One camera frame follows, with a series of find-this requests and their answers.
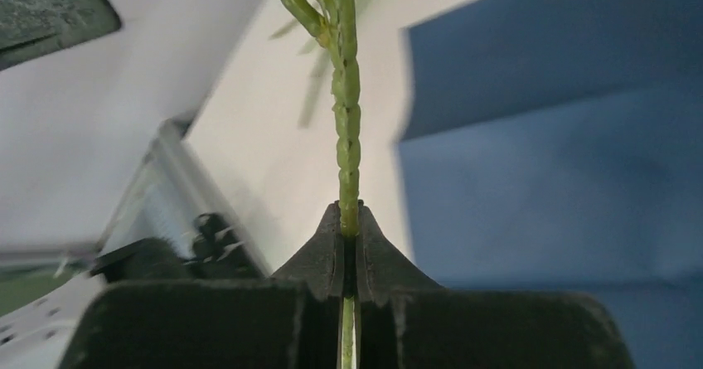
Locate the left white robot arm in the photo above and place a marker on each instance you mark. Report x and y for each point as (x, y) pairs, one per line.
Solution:
(35, 335)

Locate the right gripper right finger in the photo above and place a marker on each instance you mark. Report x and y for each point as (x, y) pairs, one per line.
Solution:
(408, 320)

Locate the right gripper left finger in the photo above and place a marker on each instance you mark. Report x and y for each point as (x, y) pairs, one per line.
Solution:
(291, 319)

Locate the blue wrapping paper sheet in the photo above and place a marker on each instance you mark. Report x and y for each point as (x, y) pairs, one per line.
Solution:
(558, 144)

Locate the pink flower stem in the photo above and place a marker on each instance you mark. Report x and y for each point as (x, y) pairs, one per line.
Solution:
(332, 24)

